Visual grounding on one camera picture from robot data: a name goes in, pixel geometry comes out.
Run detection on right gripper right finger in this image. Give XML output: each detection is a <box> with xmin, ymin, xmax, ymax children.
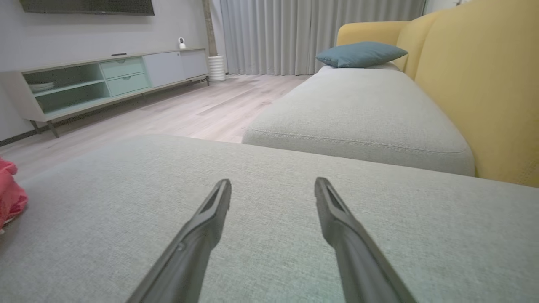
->
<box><xmin>314</xmin><ymin>177</ymin><xmax>417</xmax><ymax>303</ymax></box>

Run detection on yellow sofa armrest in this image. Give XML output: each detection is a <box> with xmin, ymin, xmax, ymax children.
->
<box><xmin>336</xmin><ymin>20</ymin><xmax>411</xmax><ymax>48</ymax></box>

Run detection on white bowls in cabinet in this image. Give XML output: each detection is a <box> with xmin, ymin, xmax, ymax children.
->
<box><xmin>28</xmin><ymin>81</ymin><xmax>56</xmax><ymax>93</ymax></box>

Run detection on blue throw pillow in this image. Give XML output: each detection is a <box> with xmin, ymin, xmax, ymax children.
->
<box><xmin>315</xmin><ymin>41</ymin><xmax>408</xmax><ymax>69</ymax></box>

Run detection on long grey sofa seat cushion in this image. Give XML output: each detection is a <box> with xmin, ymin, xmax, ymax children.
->
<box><xmin>242</xmin><ymin>63</ymin><xmax>475</xmax><ymax>177</ymax></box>

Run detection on black flat television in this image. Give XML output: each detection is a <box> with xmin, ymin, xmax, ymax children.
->
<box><xmin>19</xmin><ymin>0</ymin><xmax>155</xmax><ymax>16</ymax></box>

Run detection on crumpled red white garment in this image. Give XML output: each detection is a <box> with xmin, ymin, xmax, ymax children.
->
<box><xmin>0</xmin><ymin>157</ymin><xmax>29</xmax><ymax>235</ymax></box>

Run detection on long low TV cabinet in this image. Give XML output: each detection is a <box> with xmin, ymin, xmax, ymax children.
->
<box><xmin>0</xmin><ymin>48</ymin><xmax>210</xmax><ymax>139</ymax></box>

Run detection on white ribbed plant pot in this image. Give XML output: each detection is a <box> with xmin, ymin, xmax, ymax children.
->
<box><xmin>208</xmin><ymin>55</ymin><xmax>227</xmax><ymax>82</ymax></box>

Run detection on grey pleated curtain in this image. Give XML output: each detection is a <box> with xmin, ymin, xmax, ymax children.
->
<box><xmin>210</xmin><ymin>0</ymin><xmax>428</xmax><ymax>77</ymax></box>

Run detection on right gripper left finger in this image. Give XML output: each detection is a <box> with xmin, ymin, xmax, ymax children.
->
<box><xmin>125</xmin><ymin>178</ymin><xmax>232</xmax><ymax>303</ymax></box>

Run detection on yellow sofa backrest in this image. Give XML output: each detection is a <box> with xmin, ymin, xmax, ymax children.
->
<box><xmin>396</xmin><ymin>0</ymin><xmax>539</xmax><ymax>188</ymax></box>

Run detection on green indoor tree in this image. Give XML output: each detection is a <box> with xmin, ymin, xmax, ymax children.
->
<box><xmin>201</xmin><ymin>0</ymin><xmax>218</xmax><ymax>57</ymax></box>

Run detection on large grey sofa cushion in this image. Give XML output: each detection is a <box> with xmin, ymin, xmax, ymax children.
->
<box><xmin>0</xmin><ymin>134</ymin><xmax>539</xmax><ymax>303</ymax></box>

